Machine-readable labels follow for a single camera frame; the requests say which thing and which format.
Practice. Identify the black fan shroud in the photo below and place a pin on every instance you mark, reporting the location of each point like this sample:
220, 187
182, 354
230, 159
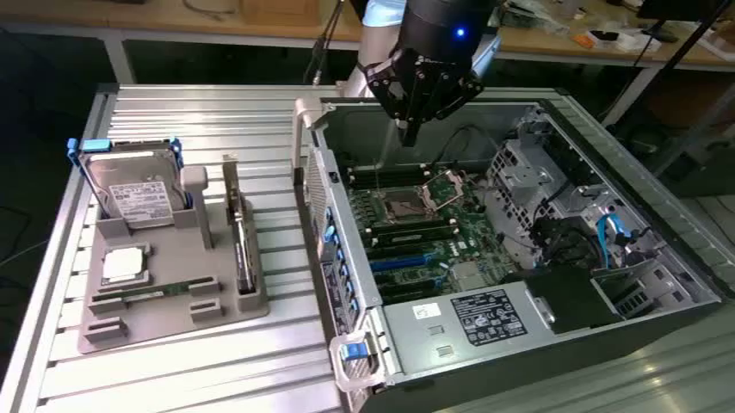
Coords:
569, 301

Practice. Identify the CPU socket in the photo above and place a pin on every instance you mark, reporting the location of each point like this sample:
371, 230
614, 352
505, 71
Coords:
402, 206

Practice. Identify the black graphics card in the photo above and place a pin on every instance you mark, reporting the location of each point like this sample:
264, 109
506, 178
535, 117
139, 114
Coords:
244, 258

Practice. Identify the long wooden desk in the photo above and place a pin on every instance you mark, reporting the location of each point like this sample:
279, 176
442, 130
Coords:
143, 17

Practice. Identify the black slanted pole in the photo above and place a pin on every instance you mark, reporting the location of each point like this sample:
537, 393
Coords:
689, 43

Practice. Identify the cardboard box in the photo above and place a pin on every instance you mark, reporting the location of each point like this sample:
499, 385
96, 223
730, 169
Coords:
278, 10

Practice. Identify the green RAM stick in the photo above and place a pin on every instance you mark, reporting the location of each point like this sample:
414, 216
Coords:
150, 292

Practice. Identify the black RAM stick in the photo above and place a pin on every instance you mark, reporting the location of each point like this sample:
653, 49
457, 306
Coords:
410, 236

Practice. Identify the hard disk in blue caddy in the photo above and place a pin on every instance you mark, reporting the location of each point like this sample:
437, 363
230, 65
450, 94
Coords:
138, 193

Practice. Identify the blue expansion slot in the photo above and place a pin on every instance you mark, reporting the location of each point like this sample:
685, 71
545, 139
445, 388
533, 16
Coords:
399, 262

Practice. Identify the small orange box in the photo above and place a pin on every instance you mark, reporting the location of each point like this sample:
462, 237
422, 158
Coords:
583, 41

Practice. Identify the black monitor with stand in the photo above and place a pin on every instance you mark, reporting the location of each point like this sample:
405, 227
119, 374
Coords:
661, 32

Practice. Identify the cluttered wooden desk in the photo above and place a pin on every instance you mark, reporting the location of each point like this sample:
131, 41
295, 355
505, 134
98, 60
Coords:
574, 53

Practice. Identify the open black PC case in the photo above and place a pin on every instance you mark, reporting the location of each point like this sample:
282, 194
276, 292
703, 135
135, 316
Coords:
546, 370

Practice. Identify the silver CPU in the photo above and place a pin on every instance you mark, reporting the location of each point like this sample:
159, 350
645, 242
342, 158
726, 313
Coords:
123, 264

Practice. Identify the grey power supply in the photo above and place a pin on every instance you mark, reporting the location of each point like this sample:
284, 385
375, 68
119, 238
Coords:
419, 344

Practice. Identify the green motherboard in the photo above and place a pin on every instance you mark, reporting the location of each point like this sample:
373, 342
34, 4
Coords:
477, 241

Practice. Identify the silver disk bay cage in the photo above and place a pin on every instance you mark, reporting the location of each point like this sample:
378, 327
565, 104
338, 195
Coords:
517, 180

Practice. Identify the white plastic part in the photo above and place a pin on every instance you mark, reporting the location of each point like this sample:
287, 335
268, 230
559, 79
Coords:
631, 43

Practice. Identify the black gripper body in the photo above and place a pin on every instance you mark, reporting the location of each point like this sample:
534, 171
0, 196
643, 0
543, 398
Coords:
442, 30

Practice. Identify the metal socket cover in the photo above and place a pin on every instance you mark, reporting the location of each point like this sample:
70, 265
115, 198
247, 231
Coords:
445, 189

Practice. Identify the grey parts rack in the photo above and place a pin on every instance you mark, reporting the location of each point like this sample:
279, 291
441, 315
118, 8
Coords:
172, 318

